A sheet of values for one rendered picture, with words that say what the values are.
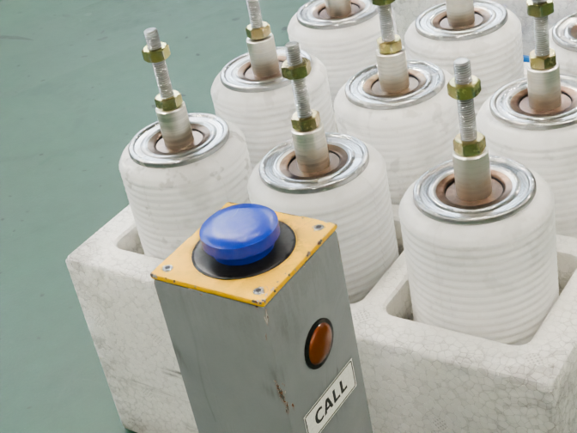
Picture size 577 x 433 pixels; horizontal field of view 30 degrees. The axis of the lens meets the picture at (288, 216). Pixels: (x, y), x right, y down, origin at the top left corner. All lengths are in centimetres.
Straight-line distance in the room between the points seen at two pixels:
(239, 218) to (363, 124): 27
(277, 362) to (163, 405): 36
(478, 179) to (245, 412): 21
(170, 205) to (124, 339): 13
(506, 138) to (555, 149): 3
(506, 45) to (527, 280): 27
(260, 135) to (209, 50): 75
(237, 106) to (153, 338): 19
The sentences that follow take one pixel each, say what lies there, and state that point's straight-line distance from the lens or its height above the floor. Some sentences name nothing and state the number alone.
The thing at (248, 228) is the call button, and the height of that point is 33.
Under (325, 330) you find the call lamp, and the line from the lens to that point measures 55.
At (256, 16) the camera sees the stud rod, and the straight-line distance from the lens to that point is 86.
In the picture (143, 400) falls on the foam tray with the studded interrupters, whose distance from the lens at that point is 89.
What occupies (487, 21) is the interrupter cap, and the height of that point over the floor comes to 25.
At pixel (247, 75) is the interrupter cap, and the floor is 25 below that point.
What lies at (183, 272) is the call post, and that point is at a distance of 54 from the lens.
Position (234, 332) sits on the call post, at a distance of 53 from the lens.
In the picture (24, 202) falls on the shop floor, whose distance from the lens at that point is 132.
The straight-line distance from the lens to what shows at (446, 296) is 67.
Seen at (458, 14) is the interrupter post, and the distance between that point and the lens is 90.
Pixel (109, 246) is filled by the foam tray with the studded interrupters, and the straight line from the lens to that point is 84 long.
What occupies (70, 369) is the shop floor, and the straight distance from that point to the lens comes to 103.
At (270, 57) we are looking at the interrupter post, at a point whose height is 27.
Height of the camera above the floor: 61
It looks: 32 degrees down
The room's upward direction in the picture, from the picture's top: 12 degrees counter-clockwise
